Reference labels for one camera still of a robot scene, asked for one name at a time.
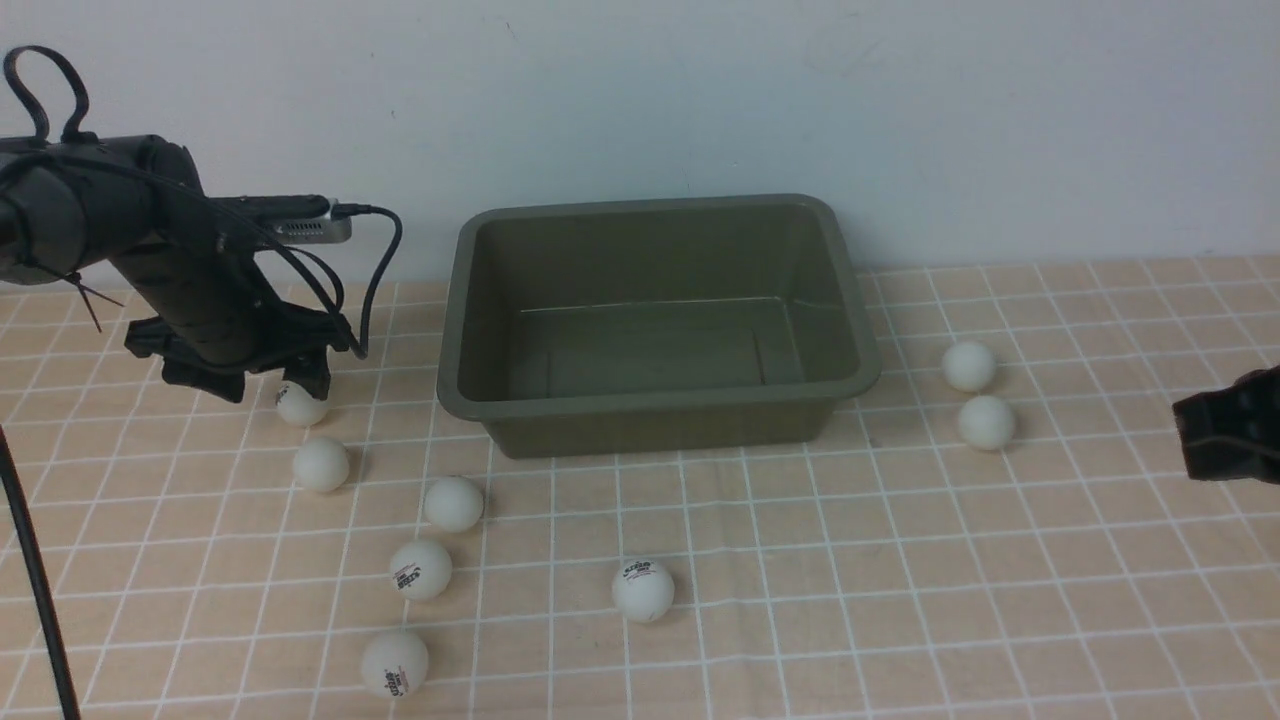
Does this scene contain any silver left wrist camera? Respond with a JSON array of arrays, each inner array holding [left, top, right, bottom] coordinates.
[[212, 193, 352, 245]]

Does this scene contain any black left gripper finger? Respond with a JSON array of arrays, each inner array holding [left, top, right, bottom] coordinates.
[[285, 345, 332, 401], [161, 357, 246, 404]]

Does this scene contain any olive green plastic bin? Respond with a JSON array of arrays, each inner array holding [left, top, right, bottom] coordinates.
[[436, 193, 883, 459]]

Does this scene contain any checkered peach tablecloth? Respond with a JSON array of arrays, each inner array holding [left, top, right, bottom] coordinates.
[[1, 256, 1279, 719]]

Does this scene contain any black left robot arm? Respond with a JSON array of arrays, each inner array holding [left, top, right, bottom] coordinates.
[[3, 135, 355, 404]]

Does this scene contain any black left camera cable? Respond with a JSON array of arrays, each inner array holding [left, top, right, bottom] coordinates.
[[0, 45, 404, 720]]

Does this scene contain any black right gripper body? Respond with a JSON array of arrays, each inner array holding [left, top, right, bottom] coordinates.
[[1172, 366, 1279, 484]]

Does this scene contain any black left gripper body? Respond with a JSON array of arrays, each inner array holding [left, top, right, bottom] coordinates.
[[124, 302, 351, 382]]

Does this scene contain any white printed ping-pong ball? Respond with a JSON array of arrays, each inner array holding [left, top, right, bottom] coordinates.
[[389, 538, 454, 601]]

